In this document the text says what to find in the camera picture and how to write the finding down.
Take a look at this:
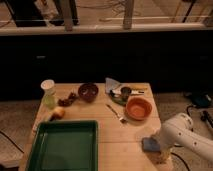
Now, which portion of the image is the pale green plastic cup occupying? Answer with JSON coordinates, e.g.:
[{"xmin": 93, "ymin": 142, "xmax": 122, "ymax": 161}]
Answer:
[{"xmin": 42, "ymin": 93, "xmax": 57, "ymax": 109}]

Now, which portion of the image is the black floor cable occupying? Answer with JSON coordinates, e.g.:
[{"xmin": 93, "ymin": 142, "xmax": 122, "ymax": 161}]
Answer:
[{"xmin": 170, "ymin": 105, "xmax": 198, "ymax": 171}]

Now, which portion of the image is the metal fork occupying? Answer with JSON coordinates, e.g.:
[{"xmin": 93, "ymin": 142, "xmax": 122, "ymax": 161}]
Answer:
[{"xmin": 106, "ymin": 104, "xmax": 127, "ymax": 124}]

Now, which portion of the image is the orange bowl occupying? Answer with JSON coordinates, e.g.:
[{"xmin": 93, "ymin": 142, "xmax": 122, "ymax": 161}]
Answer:
[{"xmin": 125, "ymin": 98, "xmax": 152, "ymax": 121}]

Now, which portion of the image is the dark maroon bowl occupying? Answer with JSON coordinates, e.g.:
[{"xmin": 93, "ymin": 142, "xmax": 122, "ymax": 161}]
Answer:
[{"xmin": 78, "ymin": 83, "xmax": 99, "ymax": 103}]

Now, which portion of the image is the small dark cup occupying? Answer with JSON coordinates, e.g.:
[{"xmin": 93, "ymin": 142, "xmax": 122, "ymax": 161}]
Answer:
[{"xmin": 121, "ymin": 87, "xmax": 132, "ymax": 99}]

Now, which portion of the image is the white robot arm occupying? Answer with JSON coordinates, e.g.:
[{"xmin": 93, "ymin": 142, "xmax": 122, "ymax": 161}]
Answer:
[{"xmin": 153, "ymin": 113, "xmax": 213, "ymax": 163}]

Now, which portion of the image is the green plastic tray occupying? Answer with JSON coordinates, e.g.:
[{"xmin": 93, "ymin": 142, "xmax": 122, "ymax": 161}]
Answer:
[{"xmin": 25, "ymin": 120, "xmax": 98, "ymax": 171}]

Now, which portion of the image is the blue sponge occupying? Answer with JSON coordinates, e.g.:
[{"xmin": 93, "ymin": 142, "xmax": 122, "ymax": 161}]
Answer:
[{"xmin": 142, "ymin": 137, "xmax": 160, "ymax": 152}]

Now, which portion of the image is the white paper napkin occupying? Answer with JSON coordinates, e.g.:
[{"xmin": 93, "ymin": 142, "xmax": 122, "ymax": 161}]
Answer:
[{"xmin": 105, "ymin": 78, "xmax": 121, "ymax": 93}]

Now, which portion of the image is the dark brown dried food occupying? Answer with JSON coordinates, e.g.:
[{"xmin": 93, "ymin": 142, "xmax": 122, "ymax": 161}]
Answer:
[{"xmin": 58, "ymin": 92, "xmax": 77, "ymax": 107}]

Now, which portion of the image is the white marker pen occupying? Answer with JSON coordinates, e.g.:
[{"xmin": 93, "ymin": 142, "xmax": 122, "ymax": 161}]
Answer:
[{"xmin": 112, "ymin": 90, "xmax": 144, "ymax": 95}]

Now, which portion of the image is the red apple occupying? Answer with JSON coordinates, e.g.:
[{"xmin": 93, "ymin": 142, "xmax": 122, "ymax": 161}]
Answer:
[{"xmin": 53, "ymin": 106, "xmax": 65, "ymax": 119}]

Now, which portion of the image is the white paper cup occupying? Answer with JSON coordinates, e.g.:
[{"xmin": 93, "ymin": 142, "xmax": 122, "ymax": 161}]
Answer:
[{"xmin": 40, "ymin": 79, "xmax": 55, "ymax": 95}]

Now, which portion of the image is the green flat plate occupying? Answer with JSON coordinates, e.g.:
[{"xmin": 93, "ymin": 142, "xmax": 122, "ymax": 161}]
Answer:
[{"xmin": 109, "ymin": 92, "xmax": 126, "ymax": 106}]

